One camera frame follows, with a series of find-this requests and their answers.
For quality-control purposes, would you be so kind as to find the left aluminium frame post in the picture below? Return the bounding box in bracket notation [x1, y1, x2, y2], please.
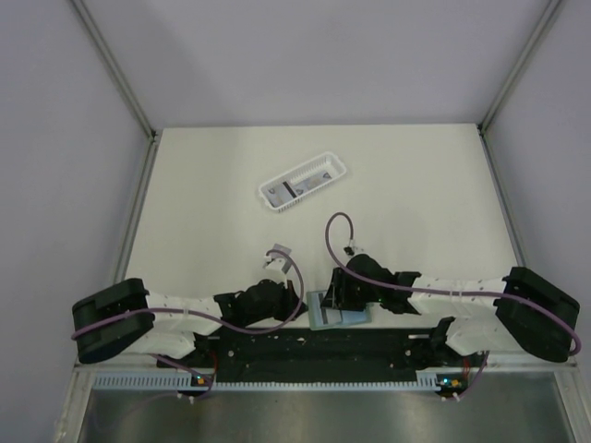
[67, 0, 157, 139]

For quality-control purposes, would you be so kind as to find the white cable duct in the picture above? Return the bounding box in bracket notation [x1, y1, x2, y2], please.
[92, 370, 442, 392]

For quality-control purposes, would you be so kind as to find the card in basket left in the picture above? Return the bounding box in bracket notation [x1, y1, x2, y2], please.
[265, 182, 296, 208]

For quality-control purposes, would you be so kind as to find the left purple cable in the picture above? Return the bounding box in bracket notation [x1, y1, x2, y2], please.
[71, 248, 307, 401]

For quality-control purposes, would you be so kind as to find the green card holder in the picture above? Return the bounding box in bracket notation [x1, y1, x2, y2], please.
[307, 303, 372, 330]

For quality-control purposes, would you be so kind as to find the aluminium frame post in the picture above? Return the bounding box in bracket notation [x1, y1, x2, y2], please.
[67, 0, 157, 139]
[477, 0, 567, 137]

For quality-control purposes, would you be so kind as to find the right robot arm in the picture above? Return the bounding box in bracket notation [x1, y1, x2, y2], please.
[321, 254, 582, 365]

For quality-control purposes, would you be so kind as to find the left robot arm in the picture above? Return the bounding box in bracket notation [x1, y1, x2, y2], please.
[72, 278, 308, 366]

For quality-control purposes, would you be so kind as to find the card with black stripe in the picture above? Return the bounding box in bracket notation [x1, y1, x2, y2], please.
[307, 291, 326, 311]

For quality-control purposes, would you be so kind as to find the card in basket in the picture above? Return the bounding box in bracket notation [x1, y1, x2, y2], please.
[265, 182, 296, 208]
[294, 171, 332, 197]

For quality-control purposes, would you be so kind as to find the white plastic basket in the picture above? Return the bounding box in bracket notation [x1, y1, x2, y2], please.
[258, 151, 348, 213]

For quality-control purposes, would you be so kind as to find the right aluminium frame post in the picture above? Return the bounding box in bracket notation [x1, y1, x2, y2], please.
[477, 0, 567, 137]

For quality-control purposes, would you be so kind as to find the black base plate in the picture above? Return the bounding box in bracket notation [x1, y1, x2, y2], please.
[178, 328, 467, 382]

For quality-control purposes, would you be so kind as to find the card in basket right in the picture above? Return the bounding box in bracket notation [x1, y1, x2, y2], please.
[294, 171, 332, 197]

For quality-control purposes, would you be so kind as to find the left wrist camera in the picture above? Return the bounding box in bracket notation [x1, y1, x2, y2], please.
[263, 252, 292, 280]

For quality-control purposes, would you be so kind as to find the purple cable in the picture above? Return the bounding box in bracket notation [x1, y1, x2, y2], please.
[71, 248, 307, 401]
[325, 211, 584, 398]

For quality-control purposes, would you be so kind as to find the silver card with stripe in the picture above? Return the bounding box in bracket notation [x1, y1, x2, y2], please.
[320, 309, 343, 326]

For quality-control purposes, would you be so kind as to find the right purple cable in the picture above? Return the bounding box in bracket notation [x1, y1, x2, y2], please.
[325, 211, 584, 398]

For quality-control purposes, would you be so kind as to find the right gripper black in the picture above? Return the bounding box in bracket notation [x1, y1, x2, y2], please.
[320, 267, 382, 312]

